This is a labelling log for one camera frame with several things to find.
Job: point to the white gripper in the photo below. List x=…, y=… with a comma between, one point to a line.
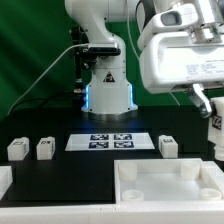
x=171, y=62

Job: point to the white square tabletop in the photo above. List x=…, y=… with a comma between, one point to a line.
x=168, y=180

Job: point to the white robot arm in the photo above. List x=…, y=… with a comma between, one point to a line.
x=109, y=94

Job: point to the white tag sheet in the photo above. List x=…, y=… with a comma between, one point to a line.
x=109, y=141

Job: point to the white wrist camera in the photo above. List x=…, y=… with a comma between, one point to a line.
x=172, y=20

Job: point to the black camera stand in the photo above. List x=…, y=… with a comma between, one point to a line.
x=80, y=56

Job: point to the white front wall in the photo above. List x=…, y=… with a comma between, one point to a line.
x=202, y=212

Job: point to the white obstacle wall left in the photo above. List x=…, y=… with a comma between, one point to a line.
x=5, y=179

